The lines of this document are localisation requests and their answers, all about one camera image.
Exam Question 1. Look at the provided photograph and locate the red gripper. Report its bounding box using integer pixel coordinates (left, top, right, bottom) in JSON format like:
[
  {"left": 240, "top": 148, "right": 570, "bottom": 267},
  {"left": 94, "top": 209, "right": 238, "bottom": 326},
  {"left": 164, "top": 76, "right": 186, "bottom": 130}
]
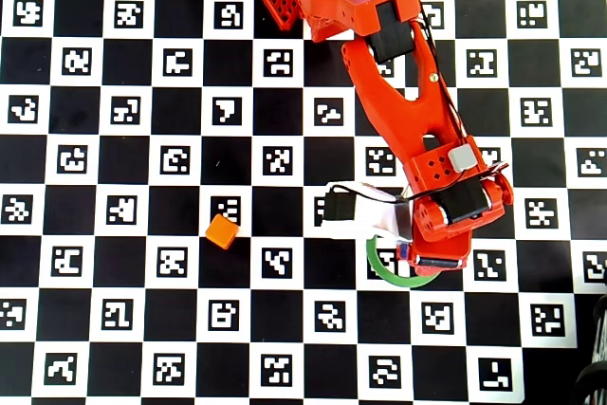
[{"left": 408, "top": 210, "right": 504, "bottom": 271}]

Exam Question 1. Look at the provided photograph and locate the orange cube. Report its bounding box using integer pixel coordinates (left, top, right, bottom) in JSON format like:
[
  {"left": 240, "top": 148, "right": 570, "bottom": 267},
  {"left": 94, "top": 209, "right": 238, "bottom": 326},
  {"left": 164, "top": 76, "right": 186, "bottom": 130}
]
[{"left": 204, "top": 213, "right": 240, "bottom": 250}]

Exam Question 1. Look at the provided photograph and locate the small gray square block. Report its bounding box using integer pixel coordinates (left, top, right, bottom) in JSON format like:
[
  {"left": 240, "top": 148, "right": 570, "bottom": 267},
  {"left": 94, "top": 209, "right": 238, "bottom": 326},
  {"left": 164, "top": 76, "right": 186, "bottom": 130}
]
[{"left": 448, "top": 143, "right": 477, "bottom": 173}]

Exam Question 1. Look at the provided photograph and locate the black ribbed stand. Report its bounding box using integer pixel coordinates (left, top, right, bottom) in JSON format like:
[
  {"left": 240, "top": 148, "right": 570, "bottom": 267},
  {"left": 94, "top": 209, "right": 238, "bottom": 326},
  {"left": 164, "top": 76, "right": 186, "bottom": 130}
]
[{"left": 573, "top": 293, "right": 607, "bottom": 405}]

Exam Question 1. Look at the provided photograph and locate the black white marker checkerboard mat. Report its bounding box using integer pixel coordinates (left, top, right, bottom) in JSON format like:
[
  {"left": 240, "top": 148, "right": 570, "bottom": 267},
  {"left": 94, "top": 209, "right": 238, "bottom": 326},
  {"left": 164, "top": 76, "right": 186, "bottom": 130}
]
[{"left": 0, "top": 0, "right": 607, "bottom": 401}]

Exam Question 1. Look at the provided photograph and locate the green flat ring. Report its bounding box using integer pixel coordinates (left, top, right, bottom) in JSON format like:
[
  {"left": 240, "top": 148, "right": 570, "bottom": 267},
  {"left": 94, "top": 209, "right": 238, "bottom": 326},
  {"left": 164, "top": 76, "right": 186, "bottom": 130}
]
[{"left": 365, "top": 233, "right": 445, "bottom": 289}]

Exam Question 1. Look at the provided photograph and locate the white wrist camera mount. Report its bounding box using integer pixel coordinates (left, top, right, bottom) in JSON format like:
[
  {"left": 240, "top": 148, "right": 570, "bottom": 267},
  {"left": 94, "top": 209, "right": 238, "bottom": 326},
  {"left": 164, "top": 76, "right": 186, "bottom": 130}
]
[{"left": 322, "top": 180, "right": 414, "bottom": 241}]

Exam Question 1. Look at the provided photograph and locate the thin black camera cable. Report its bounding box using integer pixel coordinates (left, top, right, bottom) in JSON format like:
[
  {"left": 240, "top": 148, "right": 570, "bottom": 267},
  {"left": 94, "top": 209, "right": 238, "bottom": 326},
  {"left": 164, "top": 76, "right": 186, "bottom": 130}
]
[{"left": 325, "top": 184, "right": 487, "bottom": 203}]

